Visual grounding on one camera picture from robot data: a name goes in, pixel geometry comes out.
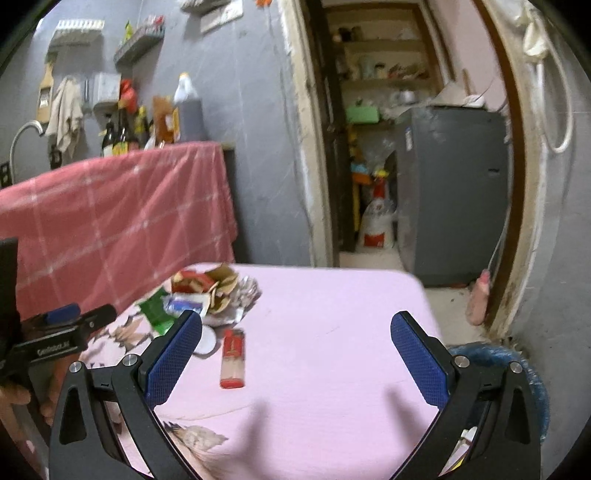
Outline pink slipper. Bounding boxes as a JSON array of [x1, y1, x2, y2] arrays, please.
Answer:
[[466, 270, 492, 326]]

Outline grey washing machine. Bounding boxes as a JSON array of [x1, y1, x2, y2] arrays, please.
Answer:
[[394, 105, 511, 288]]

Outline person's left hand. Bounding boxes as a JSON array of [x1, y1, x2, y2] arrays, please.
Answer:
[[0, 362, 62, 428]]

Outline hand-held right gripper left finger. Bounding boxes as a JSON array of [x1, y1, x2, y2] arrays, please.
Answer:
[[48, 309, 204, 480]]

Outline red carton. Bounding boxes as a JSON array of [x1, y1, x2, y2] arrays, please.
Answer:
[[173, 271, 208, 294]]

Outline large oil bottle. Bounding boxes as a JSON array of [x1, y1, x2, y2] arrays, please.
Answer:
[[173, 72, 207, 143]]

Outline green box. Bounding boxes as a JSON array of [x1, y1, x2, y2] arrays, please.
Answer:
[[345, 104, 382, 125]]

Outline blue white packet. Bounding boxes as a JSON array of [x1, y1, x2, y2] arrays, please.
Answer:
[[166, 295, 206, 317]]

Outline wooden door frame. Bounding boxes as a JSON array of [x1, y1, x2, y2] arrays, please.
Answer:
[[277, 0, 550, 342]]

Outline white round lid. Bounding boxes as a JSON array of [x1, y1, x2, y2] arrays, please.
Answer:
[[194, 325, 218, 358]]

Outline white wall shelf basket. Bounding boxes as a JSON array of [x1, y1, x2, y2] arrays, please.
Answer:
[[113, 25, 166, 65]]

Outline wooden wall shelves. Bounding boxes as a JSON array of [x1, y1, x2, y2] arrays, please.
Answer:
[[323, 0, 444, 130]]

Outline blue bucket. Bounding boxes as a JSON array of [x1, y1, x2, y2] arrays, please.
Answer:
[[448, 344, 551, 446]]

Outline brown yellow sauce bottle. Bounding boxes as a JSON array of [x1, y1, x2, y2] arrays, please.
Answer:
[[152, 96, 179, 144]]

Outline white perforated cutlery holder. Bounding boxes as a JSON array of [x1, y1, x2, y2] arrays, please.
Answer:
[[92, 73, 122, 116]]

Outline wooden handled grater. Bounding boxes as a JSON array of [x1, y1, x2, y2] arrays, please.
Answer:
[[38, 53, 58, 123]]

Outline white perforated wall basket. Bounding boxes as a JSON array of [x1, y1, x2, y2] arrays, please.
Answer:
[[51, 18, 105, 47]]

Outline white sack red label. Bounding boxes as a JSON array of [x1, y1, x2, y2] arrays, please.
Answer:
[[358, 185, 398, 250]]

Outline beige towel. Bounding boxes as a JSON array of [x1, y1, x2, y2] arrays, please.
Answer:
[[45, 76, 84, 158]]

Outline steel faucet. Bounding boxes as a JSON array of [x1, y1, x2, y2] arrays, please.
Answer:
[[10, 120, 44, 183]]

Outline pink floral tablecloth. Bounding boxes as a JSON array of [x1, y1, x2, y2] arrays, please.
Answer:
[[23, 262, 441, 480]]

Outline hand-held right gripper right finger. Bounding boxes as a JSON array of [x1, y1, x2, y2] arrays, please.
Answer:
[[390, 311, 542, 480]]

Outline pink checked blanket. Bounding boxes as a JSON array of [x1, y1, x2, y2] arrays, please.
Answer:
[[0, 141, 238, 324]]

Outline wall switch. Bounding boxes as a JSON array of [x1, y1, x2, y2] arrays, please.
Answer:
[[201, 11, 227, 33]]

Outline red plastic bag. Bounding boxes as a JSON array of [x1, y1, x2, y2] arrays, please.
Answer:
[[119, 78, 138, 112]]

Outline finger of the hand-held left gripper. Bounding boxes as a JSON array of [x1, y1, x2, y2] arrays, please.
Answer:
[[27, 303, 82, 330], [80, 303, 117, 332]]

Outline foil wrapper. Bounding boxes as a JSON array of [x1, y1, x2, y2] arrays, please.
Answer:
[[230, 277, 262, 325]]

